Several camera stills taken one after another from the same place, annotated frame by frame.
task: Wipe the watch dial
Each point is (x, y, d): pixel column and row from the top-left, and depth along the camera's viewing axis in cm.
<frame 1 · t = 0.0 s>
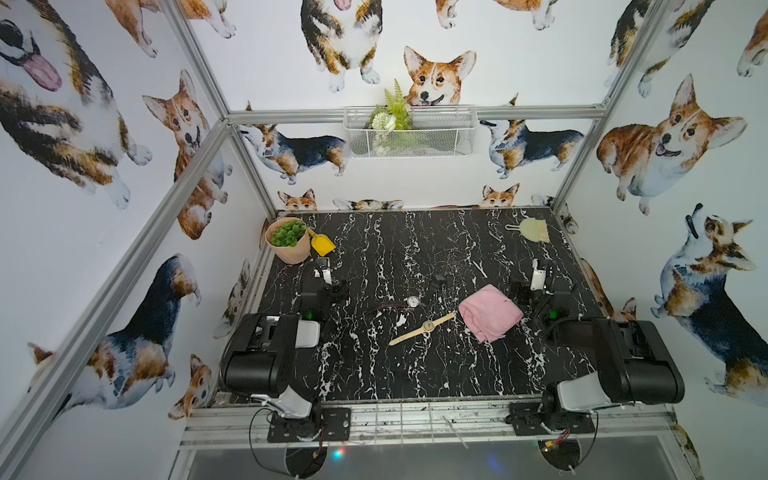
left hand: (331, 269, 95), fingers open
right hand: (524, 274, 93), fingers open
pink cloth: (490, 314, 93), point 2 cm above the table
terracotta pot green plant: (288, 239, 97), point 14 cm above the table
yellow toy shovel: (321, 242, 112), on the table

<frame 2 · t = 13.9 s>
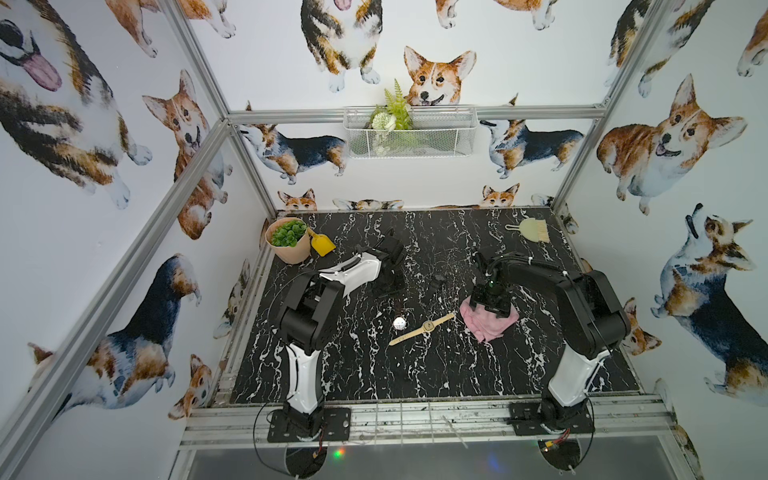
left hand: (404, 289, 96), fingers closed
right hand: (480, 309, 93), fingers open
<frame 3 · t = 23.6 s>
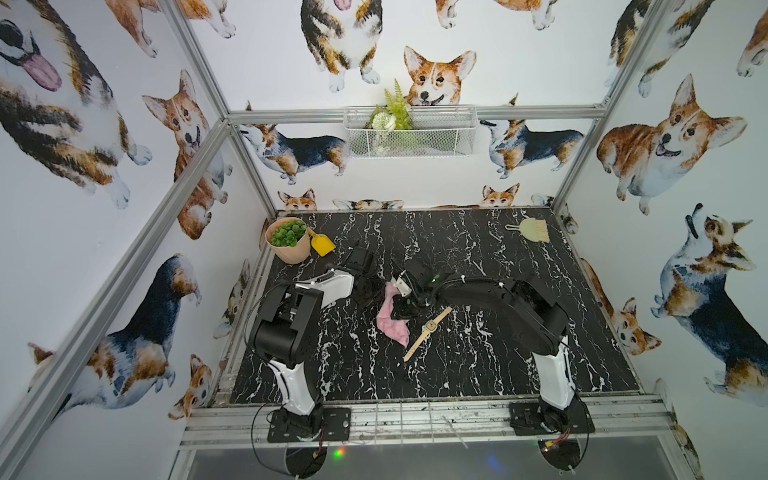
left hand: (389, 291, 97), fingers closed
right hand: (390, 317, 90), fingers closed
pink cloth: (394, 328, 89), point 3 cm above the table
the other named things where they were.

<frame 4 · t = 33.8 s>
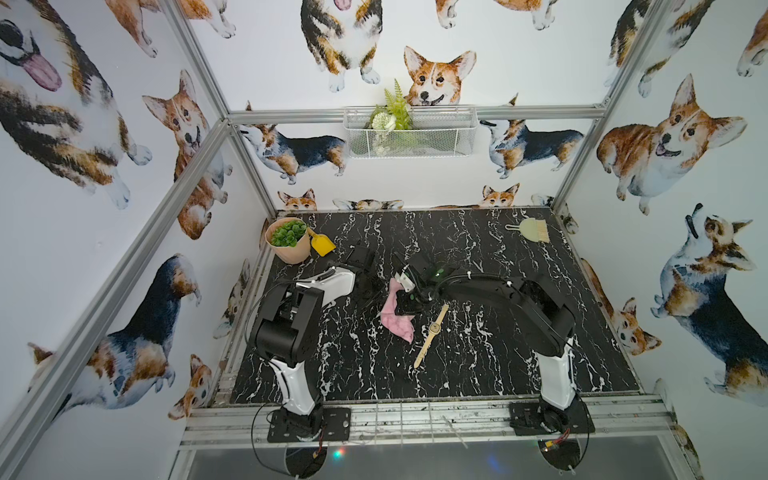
left hand: (388, 293, 97), fingers closed
right hand: (392, 313, 88), fingers closed
pink cloth: (402, 324, 87), point 6 cm above the table
the other named things where they were.

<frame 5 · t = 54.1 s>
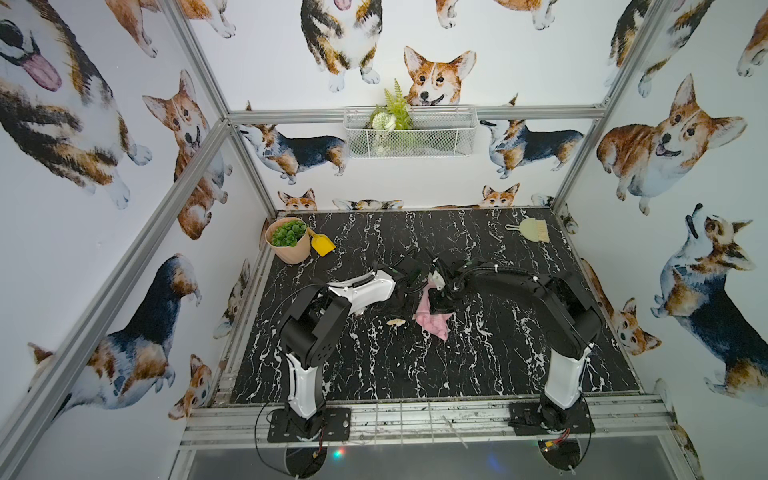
left hand: (404, 313, 93), fingers open
right hand: (428, 310, 90), fingers closed
pink cloth: (437, 323, 88), point 5 cm above the table
the other named things where they were.

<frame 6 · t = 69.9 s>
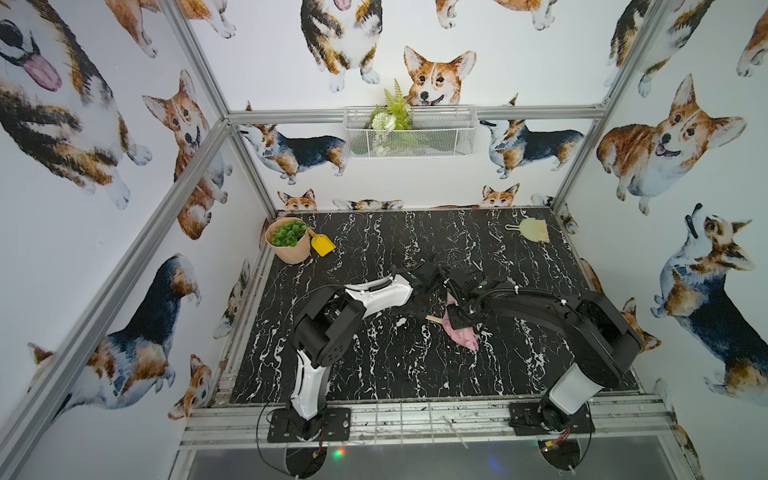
left hand: (416, 313, 94), fingers open
right hand: (455, 319, 89), fingers closed
pink cloth: (464, 336, 85), point 5 cm above the table
the other named things where they were.

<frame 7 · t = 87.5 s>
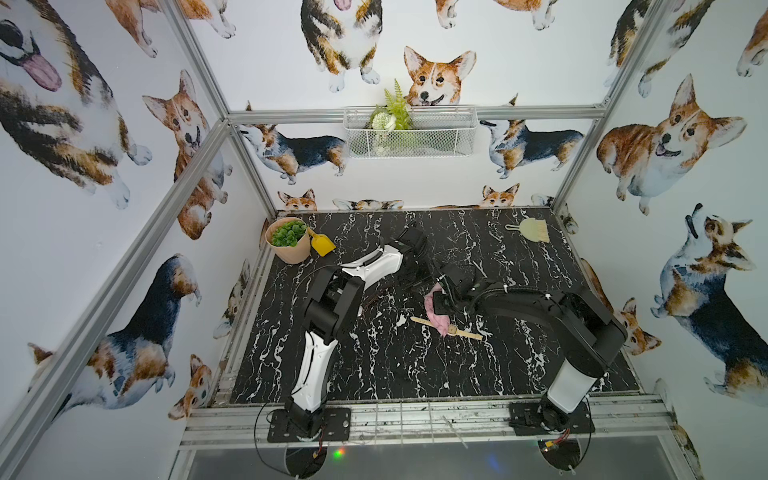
left hand: (435, 281, 95), fingers open
right hand: (433, 304, 92), fingers closed
pink cloth: (440, 322, 89), point 4 cm above the table
the other named things where they were.

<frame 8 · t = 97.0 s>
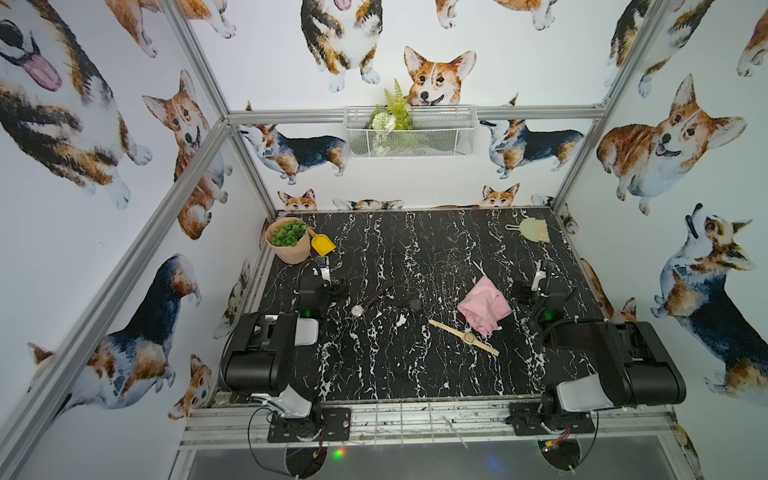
left hand: (332, 269, 95), fingers open
right hand: (531, 275, 93), fingers open
pink cloth: (484, 305, 92), point 4 cm above the table
the other named things where they were.

